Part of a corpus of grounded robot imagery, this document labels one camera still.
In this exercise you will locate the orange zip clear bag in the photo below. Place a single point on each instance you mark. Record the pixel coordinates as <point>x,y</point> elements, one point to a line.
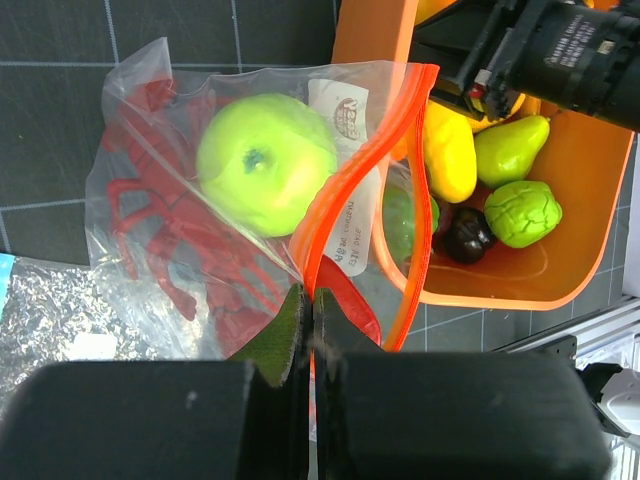
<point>374,109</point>

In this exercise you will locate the red toy chili pepper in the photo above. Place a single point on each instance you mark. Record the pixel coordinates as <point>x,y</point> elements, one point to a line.
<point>330,276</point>

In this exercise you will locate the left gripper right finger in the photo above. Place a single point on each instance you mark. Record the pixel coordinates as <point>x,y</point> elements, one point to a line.
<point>334,337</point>

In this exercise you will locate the green toy custard apple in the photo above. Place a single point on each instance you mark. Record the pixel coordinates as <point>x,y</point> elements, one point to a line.
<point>521,213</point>

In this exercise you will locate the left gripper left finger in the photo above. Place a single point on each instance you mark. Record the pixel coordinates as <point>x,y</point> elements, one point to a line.
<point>273,443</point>

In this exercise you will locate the dark purple toy mangosteen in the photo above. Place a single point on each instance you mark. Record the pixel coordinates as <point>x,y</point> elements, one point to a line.
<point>468,236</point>

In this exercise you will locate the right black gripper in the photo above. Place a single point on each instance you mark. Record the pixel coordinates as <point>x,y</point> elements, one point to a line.
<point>563,52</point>

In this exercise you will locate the green toy bell pepper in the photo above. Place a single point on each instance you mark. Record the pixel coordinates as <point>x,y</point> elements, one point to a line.
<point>399,223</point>

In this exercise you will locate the black grid mat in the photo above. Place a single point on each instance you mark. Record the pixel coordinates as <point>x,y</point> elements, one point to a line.
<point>54,58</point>

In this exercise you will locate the yellow toy mango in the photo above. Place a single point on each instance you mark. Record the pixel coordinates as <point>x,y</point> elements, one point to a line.
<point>449,152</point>

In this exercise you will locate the green toy pear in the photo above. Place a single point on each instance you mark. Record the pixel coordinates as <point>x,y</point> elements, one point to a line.
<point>506,153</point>

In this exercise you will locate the red toy lobster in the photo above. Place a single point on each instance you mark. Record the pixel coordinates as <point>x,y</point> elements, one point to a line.
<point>241,296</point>

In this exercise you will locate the blue zip clear bag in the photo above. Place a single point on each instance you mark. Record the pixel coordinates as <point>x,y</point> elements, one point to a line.
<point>53,312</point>

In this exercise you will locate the orange plastic basket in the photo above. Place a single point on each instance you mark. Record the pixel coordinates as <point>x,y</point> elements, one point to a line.
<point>583,162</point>

